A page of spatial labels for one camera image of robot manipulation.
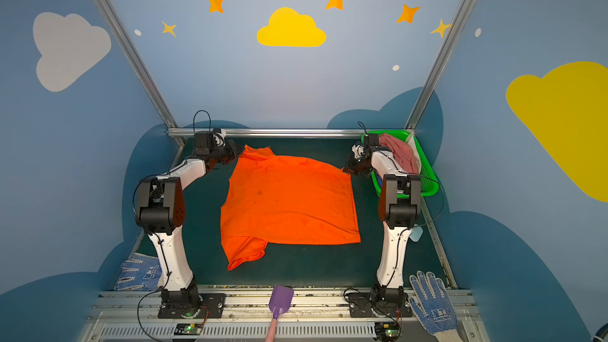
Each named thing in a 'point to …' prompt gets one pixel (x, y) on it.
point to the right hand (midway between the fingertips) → (346, 167)
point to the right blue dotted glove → (433, 306)
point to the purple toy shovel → (279, 303)
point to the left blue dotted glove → (140, 272)
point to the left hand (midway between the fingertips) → (246, 146)
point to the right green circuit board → (387, 331)
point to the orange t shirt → (278, 199)
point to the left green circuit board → (188, 328)
